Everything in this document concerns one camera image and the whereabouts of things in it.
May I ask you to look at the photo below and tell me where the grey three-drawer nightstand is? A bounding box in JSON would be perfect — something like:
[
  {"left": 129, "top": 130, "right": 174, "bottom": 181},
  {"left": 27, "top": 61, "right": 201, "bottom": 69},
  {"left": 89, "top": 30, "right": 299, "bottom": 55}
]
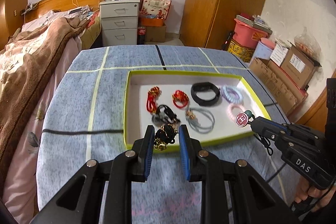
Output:
[{"left": 100, "top": 0, "right": 140, "bottom": 47}]

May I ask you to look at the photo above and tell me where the small cardboard box with label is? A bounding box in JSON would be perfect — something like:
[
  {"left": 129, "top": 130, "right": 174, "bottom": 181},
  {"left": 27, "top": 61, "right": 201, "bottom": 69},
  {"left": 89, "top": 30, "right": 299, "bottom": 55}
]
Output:
[{"left": 280, "top": 46, "right": 321, "bottom": 89}]

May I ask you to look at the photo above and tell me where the black gold chain hair tie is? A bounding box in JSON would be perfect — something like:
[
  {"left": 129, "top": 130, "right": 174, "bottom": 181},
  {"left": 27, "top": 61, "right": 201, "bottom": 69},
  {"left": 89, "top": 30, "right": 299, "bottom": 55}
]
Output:
[{"left": 153, "top": 123, "right": 180, "bottom": 151}]

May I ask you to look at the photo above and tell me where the large cardboard box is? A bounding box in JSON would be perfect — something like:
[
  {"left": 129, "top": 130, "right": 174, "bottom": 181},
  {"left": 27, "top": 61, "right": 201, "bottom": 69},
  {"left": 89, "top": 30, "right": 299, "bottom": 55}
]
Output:
[{"left": 249, "top": 58, "right": 308, "bottom": 116}]

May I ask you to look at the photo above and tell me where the brown fleece blanket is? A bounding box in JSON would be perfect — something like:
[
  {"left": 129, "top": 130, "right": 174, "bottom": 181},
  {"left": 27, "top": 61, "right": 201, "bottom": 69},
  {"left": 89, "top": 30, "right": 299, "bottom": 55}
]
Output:
[{"left": 1, "top": 16, "right": 89, "bottom": 183}]

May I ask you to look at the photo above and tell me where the right hand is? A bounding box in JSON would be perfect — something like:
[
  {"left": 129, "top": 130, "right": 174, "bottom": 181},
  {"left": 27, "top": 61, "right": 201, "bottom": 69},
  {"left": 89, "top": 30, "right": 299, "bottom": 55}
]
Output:
[{"left": 294, "top": 177, "right": 335, "bottom": 211}]

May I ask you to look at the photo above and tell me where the pink plastic bucket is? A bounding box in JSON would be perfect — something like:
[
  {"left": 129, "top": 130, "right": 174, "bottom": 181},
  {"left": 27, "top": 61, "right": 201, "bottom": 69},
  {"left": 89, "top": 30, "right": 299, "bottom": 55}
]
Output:
[{"left": 233, "top": 19, "right": 268, "bottom": 49}]

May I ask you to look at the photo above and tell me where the red beaded cord bracelet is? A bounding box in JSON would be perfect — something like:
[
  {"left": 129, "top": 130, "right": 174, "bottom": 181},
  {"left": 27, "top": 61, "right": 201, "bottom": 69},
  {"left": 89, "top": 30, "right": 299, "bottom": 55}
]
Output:
[{"left": 146, "top": 86, "right": 161, "bottom": 114}]

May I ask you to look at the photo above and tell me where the black fitness band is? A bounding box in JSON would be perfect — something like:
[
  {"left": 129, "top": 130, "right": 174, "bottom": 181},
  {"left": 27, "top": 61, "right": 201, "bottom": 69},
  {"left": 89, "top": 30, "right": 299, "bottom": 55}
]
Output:
[{"left": 191, "top": 82, "right": 221, "bottom": 107}]

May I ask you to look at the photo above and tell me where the cola bottle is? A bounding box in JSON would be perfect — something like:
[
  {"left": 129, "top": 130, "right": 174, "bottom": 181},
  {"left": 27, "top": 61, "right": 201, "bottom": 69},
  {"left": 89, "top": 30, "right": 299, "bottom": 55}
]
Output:
[{"left": 137, "top": 26, "right": 146, "bottom": 45}]

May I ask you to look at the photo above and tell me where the grey blue elastic hair tie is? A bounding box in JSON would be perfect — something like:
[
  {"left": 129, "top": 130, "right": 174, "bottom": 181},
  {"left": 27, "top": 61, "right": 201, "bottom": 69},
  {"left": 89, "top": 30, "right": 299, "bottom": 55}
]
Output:
[{"left": 185, "top": 107, "right": 216, "bottom": 134}]

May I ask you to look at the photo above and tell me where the yellow patterned tin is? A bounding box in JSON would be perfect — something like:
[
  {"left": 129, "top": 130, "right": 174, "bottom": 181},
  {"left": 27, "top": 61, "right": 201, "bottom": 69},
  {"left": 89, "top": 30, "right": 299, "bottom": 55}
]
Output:
[{"left": 227, "top": 39, "right": 255, "bottom": 63}]

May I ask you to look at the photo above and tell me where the pink spiral hair tie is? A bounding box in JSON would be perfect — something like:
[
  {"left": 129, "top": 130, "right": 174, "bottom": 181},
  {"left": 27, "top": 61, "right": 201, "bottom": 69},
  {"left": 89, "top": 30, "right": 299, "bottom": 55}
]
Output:
[{"left": 226, "top": 103, "right": 247, "bottom": 122}]

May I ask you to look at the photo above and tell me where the black flower hair tie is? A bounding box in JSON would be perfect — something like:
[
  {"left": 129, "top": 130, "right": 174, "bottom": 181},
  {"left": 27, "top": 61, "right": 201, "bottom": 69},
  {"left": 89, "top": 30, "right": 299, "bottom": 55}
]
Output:
[{"left": 150, "top": 104, "right": 182, "bottom": 128}]

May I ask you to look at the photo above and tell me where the pink floral bed sheet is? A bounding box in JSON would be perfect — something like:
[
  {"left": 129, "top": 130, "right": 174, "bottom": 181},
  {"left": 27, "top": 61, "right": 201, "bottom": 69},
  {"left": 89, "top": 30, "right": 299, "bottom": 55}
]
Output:
[{"left": 1, "top": 12, "right": 90, "bottom": 223}]

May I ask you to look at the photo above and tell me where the wooden headboard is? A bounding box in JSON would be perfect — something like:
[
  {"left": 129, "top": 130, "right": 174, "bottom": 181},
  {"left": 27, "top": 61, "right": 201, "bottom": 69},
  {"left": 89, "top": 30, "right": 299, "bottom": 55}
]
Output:
[{"left": 25, "top": 0, "right": 104, "bottom": 23}]

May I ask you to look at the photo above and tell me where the red round charm hair tie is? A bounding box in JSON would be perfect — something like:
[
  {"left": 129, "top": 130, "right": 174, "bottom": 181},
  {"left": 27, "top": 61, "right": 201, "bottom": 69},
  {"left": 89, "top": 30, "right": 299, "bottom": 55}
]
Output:
[{"left": 234, "top": 109, "right": 274, "bottom": 156}]

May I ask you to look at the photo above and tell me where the left wooden cabinet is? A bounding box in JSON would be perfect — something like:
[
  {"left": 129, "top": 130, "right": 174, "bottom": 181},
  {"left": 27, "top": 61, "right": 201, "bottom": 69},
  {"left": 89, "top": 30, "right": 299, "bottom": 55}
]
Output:
[{"left": 0, "top": 0, "right": 27, "bottom": 50}]

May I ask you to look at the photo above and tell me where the red patterned gift bag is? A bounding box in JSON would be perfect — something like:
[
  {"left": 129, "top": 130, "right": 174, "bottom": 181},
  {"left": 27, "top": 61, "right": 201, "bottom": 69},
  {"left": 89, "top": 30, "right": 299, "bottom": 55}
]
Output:
[{"left": 141, "top": 0, "right": 171, "bottom": 20}]

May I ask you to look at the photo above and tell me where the orange box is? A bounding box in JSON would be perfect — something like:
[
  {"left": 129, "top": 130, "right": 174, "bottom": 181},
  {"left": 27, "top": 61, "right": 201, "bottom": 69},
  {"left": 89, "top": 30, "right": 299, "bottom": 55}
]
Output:
[{"left": 139, "top": 16, "right": 165, "bottom": 27}]

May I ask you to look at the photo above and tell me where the blue plaid tablecloth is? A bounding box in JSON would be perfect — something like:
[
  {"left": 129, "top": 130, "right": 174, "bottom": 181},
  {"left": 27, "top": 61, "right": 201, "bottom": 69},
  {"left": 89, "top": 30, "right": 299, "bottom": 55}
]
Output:
[{"left": 37, "top": 46, "right": 298, "bottom": 208}]

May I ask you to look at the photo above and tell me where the red knotted rope bracelet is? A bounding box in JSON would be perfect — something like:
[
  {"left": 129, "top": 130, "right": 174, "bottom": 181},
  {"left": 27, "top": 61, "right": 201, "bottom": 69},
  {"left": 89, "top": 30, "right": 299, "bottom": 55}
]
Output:
[{"left": 171, "top": 90, "right": 190, "bottom": 109}]

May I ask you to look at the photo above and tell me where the light blue spiral hair tie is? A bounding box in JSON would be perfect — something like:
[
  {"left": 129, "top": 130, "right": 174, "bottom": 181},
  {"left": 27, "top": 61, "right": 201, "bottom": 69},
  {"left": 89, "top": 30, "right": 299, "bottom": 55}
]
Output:
[{"left": 220, "top": 84, "right": 244, "bottom": 104}]

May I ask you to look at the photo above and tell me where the yellow-green shallow box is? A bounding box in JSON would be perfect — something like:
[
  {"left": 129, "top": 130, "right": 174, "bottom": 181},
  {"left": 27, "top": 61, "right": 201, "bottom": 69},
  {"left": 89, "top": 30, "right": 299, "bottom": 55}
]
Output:
[{"left": 123, "top": 71, "right": 270, "bottom": 148}]

